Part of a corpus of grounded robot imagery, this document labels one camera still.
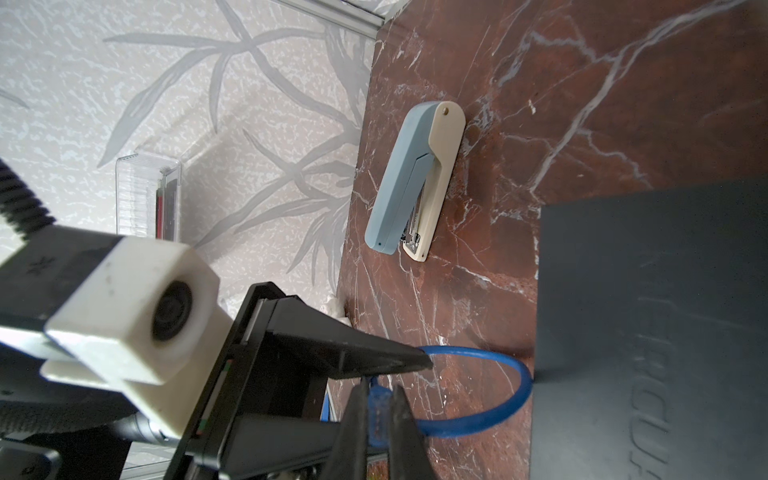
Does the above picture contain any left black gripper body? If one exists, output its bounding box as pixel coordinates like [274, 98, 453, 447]
[161, 281, 337, 480]

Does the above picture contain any blue cable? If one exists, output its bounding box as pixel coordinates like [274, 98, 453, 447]
[320, 344, 534, 448]

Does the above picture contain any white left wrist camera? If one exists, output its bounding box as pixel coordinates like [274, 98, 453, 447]
[1, 225, 233, 438]

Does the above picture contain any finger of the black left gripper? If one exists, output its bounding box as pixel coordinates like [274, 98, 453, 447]
[219, 415, 341, 479]
[267, 297, 433, 379]

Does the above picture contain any grey phone slab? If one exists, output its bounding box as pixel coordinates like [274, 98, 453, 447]
[364, 101, 466, 262]

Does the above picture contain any aluminium frame post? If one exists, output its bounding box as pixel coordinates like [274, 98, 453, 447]
[276, 0, 385, 39]

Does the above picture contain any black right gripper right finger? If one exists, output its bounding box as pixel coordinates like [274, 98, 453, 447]
[388, 385, 438, 480]

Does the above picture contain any clear plastic wall bin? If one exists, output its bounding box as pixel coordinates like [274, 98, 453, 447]
[115, 152, 183, 241]

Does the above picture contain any dark grey network switch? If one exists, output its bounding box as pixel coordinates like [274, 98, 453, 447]
[530, 178, 767, 479]

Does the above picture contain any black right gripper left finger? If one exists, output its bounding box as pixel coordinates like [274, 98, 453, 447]
[320, 380, 369, 480]

